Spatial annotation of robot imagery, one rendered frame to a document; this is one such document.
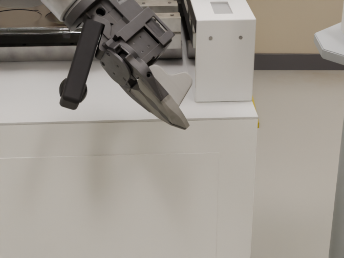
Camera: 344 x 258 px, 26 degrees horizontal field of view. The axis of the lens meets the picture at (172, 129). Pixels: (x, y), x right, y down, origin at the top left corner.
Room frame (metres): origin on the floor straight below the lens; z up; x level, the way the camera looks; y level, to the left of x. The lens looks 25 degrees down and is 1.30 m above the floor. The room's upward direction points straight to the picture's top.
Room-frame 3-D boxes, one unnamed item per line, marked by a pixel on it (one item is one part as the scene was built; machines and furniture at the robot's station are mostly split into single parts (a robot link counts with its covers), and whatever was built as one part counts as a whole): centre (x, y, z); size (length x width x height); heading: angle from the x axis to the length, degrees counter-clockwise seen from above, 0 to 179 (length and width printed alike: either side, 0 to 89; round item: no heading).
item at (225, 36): (1.39, -0.07, 0.89); 0.55 x 0.09 x 0.14; 3
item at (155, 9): (1.39, 0.03, 0.89); 0.08 x 0.03 x 0.03; 93
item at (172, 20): (1.31, 0.02, 0.89); 0.08 x 0.03 x 0.03; 93
